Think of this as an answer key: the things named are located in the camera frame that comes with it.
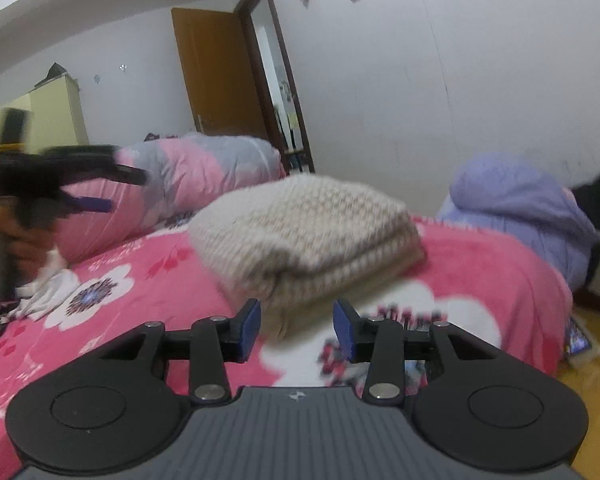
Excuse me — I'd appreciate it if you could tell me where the colourful packet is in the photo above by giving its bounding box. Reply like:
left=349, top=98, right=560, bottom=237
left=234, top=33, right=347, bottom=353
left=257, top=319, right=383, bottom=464
left=562, top=314, right=600, bottom=361

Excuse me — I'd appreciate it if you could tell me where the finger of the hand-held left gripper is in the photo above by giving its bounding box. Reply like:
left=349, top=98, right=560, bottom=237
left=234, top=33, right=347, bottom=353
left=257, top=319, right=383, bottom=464
left=55, top=194, right=115, bottom=213
left=111, top=159, right=150, bottom=186

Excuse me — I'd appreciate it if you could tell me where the thin white cloth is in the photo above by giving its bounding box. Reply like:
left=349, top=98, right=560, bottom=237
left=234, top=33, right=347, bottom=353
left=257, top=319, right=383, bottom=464
left=7, top=250, right=81, bottom=321

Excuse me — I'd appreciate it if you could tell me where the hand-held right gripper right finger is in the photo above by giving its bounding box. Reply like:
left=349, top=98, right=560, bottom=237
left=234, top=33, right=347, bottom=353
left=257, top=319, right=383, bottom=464
left=332, top=299, right=501, bottom=403

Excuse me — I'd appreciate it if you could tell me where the yellow-green wardrobe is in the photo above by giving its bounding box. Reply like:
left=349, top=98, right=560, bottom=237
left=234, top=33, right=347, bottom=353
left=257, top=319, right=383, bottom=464
left=0, top=74, right=90, bottom=161

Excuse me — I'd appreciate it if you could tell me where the person's left hand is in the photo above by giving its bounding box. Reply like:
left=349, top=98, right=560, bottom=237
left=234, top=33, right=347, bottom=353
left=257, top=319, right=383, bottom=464
left=0, top=207, right=56, bottom=286

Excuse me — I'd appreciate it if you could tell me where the dark bag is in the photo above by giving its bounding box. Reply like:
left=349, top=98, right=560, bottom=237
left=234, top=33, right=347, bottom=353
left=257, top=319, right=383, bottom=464
left=35, top=62, right=78, bottom=86

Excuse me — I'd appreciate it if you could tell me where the pink grey duvet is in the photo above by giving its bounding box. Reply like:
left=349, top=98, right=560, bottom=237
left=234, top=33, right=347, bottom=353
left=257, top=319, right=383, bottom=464
left=50, top=132, right=287, bottom=263

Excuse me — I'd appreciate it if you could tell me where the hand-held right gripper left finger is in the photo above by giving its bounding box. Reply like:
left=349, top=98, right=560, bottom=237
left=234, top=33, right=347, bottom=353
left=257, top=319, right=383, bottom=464
left=97, top=297, right=262, bottom=403

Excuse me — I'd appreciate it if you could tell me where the purple fleece garment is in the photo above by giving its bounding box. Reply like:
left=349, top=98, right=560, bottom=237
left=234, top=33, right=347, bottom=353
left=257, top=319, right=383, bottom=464
left=437, top=152, right=600, bottom=291

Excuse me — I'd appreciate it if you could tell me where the dark wooden door frame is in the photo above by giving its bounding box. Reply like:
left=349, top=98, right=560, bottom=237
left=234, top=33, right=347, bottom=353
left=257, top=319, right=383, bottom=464
left=234, top=0, right=316, bottom=175

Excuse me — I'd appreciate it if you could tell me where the beige white checked coat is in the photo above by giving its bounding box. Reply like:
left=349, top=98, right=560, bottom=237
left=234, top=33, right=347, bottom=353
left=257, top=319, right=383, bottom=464
left=187, top=175, right=427, bottom=341

